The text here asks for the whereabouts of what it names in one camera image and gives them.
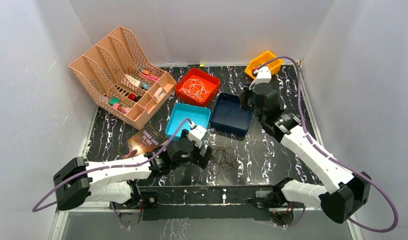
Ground brown thin cable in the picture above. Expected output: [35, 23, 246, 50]
[208, 146, 239, 176]

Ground white thin cable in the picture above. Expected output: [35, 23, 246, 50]
[180, 77, 212, 103]

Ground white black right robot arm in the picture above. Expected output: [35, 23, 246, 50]
[240, 83, 370, 224]

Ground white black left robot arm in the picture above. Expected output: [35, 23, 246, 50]
[53, 138, 212, 211]

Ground yellow plastic bin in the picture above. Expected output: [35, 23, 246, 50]
[244, 50, 284, 79]

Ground cyan square tray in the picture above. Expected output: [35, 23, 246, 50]
[165, 102, 212, 148]

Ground navy blue square tray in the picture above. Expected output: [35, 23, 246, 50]
[210, 93, 252, 136]

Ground three days to see book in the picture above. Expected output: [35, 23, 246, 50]
[117, 124, 166, 159]

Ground red square tray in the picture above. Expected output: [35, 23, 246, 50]
[175, 68, 221, 107]

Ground red ball in organizer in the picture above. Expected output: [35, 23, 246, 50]
[127, 93, 136, 102]

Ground pink marker in organizer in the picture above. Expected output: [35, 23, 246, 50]
[139, 68, 158, 82]

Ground white box in organizer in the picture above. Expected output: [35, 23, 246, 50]
[125, 74, 143, 89]

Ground green pink tape rolls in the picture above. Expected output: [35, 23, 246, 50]
[107, 97, 131, 114]

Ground peach plastic file organizer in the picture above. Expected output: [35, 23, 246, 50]
[69, 26, 177, 130]

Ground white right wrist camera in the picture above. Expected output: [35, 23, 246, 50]
[249, 66, 272, 90]

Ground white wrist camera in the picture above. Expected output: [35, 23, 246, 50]
[249, 66, 272, 90]
[187, 125, 207, 149]

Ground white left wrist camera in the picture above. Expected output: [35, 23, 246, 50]
[187, 125, 207, 149]

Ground aluminium frame rail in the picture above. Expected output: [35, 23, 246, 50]
[56, 188, 357, 213]

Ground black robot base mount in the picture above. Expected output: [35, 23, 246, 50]
[109, 185, 307, 229]

